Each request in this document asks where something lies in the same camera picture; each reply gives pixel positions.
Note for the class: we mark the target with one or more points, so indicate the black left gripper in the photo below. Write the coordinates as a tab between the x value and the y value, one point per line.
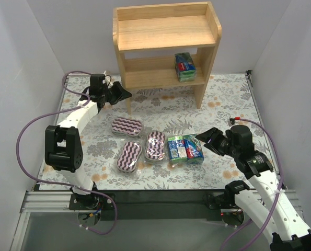
114	92

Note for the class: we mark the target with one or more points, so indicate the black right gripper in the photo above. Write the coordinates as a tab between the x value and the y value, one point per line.
217	141

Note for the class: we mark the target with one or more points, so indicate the wooden two-tier shelf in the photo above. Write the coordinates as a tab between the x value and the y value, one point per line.
160	27

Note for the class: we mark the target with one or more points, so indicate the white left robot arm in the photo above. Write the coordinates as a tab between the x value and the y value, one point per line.
63	148

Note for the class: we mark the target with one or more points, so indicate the white cable connector tag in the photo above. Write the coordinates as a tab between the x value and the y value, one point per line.
108	78

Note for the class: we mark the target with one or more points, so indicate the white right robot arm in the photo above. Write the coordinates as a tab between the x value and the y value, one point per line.
263	199

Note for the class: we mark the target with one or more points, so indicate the pink wavy sponge lower left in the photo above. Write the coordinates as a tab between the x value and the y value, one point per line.
129	156

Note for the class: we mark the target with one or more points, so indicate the pink wavy sponge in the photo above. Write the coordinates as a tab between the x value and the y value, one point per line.
129	156
155	146
128	127

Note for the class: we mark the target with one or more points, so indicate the pink wavy sponge top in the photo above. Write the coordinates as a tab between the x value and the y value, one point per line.
128	127

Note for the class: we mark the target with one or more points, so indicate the green blue sponge pack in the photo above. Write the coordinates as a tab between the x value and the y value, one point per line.
185	67
193	149
177	150

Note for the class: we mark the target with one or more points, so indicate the pink wavy sponge middle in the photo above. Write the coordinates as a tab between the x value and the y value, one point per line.
155	146

